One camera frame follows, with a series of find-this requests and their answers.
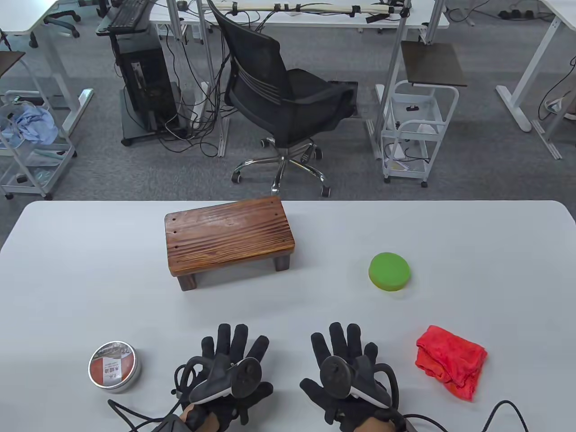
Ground person's left forearm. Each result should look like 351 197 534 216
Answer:
180 403 212 432

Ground black chair base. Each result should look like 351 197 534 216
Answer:
28 9 82 48

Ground black box wrist camera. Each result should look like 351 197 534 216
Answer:
394 412 421 432

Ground grey rolling computer stand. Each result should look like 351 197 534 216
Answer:
95 13 186 147

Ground round silver wood wax tin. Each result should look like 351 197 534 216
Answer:
88 341 141 393

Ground white desk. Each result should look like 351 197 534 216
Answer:
0 0 95 135
495 0 576 134
148 0 450 34

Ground red cloth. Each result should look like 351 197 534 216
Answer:
415 325 488 402

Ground person's left hand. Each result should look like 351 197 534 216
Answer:
173 323 274 430

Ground person's right hand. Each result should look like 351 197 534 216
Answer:
300 322 397 426

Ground tangle of black floor cables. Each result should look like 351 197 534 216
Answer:
155 18 237 158

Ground black computer tower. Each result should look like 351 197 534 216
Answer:
116 44 180 134

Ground black floor box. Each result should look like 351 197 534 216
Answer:
328 80 360 118

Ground green round sponge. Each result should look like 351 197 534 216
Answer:
368 252 411 293

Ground black and white controller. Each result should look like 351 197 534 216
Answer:
175 355 262 404
319 355 401 410

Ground black mesh office chair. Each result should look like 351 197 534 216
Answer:
206 0 357 198

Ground white wire rolling cart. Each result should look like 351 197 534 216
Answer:
0 90 78 201

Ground black lattice wrist mount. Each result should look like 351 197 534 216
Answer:
148 415 185 432

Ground light blue cloth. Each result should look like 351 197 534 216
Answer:
0 104 59 148

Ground dark brown side table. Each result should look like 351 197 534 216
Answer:
0 51 26 79

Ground brown wooden stool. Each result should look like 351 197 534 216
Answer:
165 196 296 292

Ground black cable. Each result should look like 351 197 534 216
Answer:
107 398 180 432
403 400 530 432

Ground black keyboard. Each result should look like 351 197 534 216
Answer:
107 0 150 32

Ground black power strip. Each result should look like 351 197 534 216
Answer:
497 8 555 21

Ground white power strip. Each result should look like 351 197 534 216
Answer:
188 81 210 123

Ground aluminium frame post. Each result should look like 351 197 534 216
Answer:
166 0 198 131
530 90 576 161
198 0 228 158
423 0 447 45
365 0 412 161

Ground dark brown board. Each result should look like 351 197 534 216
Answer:
400 41 468 88

